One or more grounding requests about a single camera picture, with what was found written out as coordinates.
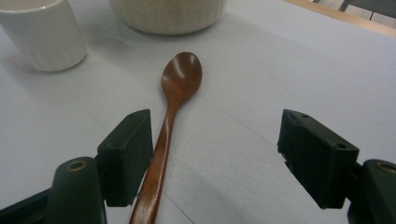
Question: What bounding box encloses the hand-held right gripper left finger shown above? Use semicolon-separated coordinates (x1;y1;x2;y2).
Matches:
97;109;154;208

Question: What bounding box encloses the wooden table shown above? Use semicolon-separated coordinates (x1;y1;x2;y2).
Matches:
281;0;396;39

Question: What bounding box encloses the brown wooden spoon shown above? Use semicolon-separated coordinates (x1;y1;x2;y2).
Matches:
129;51;204;224

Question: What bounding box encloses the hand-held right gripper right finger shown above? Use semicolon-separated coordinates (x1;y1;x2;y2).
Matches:
276;108;360;210

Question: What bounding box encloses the cream rice container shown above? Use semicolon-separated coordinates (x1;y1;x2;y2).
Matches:
106;0;229;35

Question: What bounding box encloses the white cup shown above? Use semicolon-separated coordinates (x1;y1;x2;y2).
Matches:
0;0;89;73

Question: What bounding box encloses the white table cover sheet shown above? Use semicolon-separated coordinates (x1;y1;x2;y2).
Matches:
0;0;396;224

